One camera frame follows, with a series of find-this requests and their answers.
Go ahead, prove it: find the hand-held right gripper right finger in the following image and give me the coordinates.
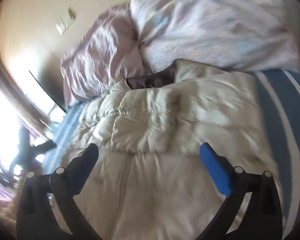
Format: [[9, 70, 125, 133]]
[[199, 142, 283, 240]]

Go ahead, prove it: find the white floral duvet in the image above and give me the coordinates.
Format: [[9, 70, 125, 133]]
[[128, 0, 300, 72]]

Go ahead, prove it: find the blue striped bed sheet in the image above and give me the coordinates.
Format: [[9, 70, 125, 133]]
[[41, 69, 300, 233]]

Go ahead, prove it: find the pink pillow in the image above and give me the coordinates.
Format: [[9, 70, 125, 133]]
[[60, 5, 150, 107]]

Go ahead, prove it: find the beige wall switch plate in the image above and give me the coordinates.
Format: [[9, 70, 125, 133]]
[[55, 8, 76, 36]]

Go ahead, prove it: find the wooden window frame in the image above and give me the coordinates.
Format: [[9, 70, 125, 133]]
[[0, 66, 53, 140]]

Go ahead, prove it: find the cream puffer jacket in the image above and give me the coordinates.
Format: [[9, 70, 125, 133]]
[[55, 59, 283, 240]]

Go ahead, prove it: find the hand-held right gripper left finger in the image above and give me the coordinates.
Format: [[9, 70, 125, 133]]
[[16, 143, 102, 240]]

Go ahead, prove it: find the dark headboard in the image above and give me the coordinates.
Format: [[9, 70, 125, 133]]
[[28, 69, 68, 114]]

